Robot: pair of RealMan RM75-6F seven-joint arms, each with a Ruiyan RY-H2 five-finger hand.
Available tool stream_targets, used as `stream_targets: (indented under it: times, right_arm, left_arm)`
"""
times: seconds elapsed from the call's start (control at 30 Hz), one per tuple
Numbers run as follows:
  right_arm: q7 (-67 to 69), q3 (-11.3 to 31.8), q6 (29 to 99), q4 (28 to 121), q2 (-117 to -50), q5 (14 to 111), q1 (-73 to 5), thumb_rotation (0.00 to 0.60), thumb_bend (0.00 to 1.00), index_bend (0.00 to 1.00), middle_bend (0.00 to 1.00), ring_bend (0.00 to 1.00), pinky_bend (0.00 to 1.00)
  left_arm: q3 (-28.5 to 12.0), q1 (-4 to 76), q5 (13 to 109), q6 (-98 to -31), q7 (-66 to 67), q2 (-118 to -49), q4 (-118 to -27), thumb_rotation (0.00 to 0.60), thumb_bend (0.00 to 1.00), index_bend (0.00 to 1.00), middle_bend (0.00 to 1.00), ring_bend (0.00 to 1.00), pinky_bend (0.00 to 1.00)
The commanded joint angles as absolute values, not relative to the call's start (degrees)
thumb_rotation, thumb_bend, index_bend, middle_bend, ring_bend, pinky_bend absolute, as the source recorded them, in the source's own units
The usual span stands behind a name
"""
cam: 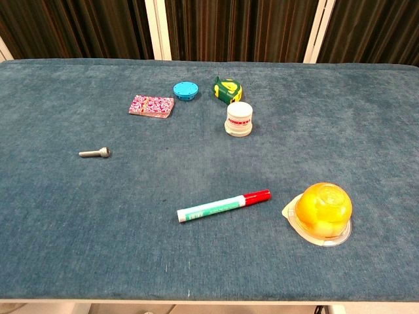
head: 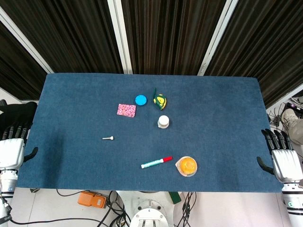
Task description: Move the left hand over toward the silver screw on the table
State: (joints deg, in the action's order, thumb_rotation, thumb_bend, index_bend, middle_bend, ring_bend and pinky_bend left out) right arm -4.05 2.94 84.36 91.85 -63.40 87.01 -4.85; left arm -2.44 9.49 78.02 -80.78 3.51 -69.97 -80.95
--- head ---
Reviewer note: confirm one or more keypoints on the blue round lid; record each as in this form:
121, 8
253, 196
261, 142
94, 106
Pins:
141, 100

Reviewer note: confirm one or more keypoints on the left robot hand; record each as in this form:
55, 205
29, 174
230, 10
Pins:
10, 151

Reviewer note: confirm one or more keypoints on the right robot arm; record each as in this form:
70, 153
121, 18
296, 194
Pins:
293, 201

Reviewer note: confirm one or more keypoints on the green yellow toy fish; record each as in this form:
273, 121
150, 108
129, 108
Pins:
160, 100

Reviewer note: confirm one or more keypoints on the red capped marker pen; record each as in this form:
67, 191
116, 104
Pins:
157, 162

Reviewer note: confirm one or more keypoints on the orange pedal box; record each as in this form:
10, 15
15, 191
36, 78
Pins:
92, 200

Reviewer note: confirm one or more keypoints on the pink patterned rectangular pad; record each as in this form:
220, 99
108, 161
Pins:
126, 110

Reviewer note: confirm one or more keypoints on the blue table cloth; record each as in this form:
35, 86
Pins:
94, 151

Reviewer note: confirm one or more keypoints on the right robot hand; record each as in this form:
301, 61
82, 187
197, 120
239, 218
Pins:
284, 160

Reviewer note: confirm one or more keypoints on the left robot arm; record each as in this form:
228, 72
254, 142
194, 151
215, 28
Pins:
7, 189

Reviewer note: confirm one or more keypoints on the black fabric bag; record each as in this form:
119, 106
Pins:
17, 113

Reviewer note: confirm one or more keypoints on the green flat tag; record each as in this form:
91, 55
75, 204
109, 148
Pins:
174, 197

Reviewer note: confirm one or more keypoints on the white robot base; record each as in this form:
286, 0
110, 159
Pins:
151, 212

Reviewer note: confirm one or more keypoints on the white small bottle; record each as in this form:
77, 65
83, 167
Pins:
163, 122

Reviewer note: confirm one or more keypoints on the orange jelly cup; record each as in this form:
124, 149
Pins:
187, 166

